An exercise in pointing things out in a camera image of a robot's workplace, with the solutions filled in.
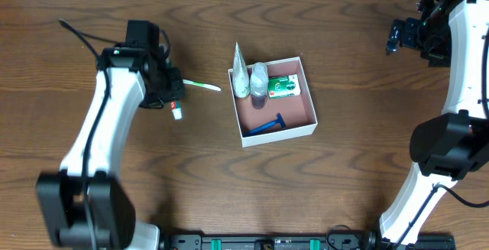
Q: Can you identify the blue disposable razor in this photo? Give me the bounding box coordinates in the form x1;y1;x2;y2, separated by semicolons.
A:
245;113;286;137

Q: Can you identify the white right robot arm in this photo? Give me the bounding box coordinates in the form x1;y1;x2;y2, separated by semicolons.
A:
367;0;488;249

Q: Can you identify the green white toothbrush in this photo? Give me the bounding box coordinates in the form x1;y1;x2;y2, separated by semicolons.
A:
183;80;222;92

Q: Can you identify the white cardboard box pink inside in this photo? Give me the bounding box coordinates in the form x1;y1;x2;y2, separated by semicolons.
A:
232;57;318;148

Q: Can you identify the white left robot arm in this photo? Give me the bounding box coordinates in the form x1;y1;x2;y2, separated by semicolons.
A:
36;20;185;249

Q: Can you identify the clear bottle dark cap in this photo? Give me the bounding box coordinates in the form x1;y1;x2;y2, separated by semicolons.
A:
250;63;269;109

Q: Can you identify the white cosmetic tube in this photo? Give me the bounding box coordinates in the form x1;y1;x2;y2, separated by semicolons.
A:
232;43;250;99

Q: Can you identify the green soap packet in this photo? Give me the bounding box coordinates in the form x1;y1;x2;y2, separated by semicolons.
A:
268;74;301;99

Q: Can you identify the black mounting rail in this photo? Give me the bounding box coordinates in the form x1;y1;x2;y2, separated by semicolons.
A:
157;226;457;250

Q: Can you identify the teal red toothpaste tube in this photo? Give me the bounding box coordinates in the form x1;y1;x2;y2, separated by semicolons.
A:
170;100;183;120

